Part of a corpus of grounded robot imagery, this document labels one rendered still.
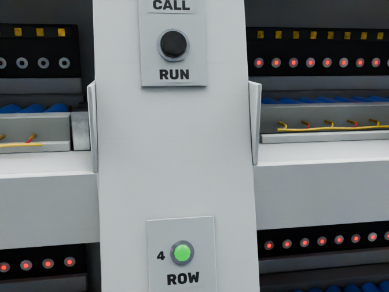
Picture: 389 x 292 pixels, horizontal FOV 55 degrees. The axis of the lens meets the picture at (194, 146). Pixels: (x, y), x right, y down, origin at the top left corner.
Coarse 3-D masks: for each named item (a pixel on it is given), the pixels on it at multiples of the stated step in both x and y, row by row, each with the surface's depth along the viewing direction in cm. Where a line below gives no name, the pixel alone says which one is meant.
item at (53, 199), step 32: (96, 128) 22; (0, 160) 24; (32, 160) 24; (64, 160) 24; (96, 160) 21; (0, 192) 21; (32, 192) 21; (64, 192) 22; (96, 192) 22; (0, 224) 22; (32, 224) 22; (64, 224) 22; (96, 224) 22
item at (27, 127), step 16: (48, 112) 27; (64, 112) 27; (0, 128) 26; (16, 128) 26; (32, 128) 26; (48, 128) 26; (64, 128) 26; (0, 144) 24; (16, 144) 24; (32, 144) 24
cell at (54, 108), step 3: (54, 105) 33; (57, 105) 33; (60, 105) 34; (63, 105) 34; (48, 108) 32; (51, 108) 32; (54, 108) 32; (57, 108) 32; (60, 108) 33; (63, 108) 33; (66, 108) 34; (45, 111) 30; (48, 111) 30; (51, 111) 30; (54, 111) 31; (57, 111) 31; (60, 111) 32; (63, 111) 33; (66, 111) 34
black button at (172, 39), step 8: (168, 32) 22; (176, 32) 22; (168, 40) 22; (176, 40) 22; (184, 40) 22; (168, 48) 22; (176, 48) 22; (184, 48) 22; (168, 56) 22; (176, 56) 22
